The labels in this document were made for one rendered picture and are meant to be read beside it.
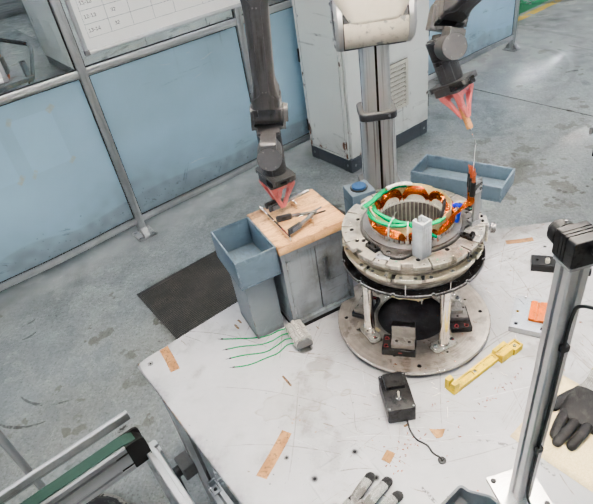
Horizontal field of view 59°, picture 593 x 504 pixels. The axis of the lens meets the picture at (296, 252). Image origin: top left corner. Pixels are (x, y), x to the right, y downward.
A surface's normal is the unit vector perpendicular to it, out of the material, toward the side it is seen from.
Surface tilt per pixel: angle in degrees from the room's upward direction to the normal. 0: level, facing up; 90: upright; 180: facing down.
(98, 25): 90
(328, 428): 0
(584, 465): 0
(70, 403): 0
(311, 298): 90
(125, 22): 90
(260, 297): 90
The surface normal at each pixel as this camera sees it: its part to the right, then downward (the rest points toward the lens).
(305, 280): 0.47, 0.48
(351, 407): -0.14, -0.79
